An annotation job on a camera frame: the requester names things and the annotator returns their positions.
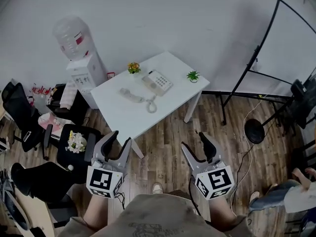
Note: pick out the white water dispenser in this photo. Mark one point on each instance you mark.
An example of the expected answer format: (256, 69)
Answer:
(86, 74)

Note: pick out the person's light shoe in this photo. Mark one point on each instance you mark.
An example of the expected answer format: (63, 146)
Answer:
(157, 188)

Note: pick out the black mesh office chair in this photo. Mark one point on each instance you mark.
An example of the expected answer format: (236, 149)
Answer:
(21, 110)

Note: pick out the black metal frame stand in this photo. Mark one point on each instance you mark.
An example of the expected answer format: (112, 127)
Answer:
(249, 68)

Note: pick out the black round stand base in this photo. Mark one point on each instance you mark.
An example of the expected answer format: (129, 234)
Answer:
(254, 131)

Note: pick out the black chair with dark fabric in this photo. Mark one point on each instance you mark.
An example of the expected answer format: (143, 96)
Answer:
(302, 100)

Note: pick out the person's left forearm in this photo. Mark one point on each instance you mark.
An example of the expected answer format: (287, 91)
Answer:
(96, 211)

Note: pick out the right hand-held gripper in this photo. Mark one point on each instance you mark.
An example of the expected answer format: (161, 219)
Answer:
(217, 180)

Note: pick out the green pot plant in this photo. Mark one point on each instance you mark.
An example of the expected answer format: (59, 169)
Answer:
(193, 76)

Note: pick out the person's khaki shirt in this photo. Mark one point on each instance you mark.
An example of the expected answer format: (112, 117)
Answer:
(158, 218)

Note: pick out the white table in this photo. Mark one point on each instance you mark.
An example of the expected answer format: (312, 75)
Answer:
(123, 117)

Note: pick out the beige telephone handset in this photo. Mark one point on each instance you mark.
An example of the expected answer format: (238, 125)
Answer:
(130, 95)

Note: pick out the black jacket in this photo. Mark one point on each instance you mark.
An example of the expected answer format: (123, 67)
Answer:
(42, 180)

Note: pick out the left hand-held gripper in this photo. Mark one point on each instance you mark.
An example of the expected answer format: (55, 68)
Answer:
(103, 179)

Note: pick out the person's right forearm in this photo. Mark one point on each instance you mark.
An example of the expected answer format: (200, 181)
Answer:
(221, 211)

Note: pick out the beige telephone base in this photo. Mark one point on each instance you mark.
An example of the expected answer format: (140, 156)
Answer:
(158, 82)

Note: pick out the clear water dispenser bottle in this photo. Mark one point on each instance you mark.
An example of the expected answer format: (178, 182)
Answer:
(70, 38)

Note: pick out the orange flower pot plant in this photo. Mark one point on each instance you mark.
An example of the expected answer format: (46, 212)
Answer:
(134, 67)

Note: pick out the pink box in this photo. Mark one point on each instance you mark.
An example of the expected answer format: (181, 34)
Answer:
(49, 122)

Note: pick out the red and clear plastic bag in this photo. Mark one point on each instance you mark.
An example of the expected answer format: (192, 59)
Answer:
(40, 94)

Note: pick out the white flower bouquet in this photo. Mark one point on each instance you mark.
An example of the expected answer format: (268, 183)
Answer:
(76, 142)

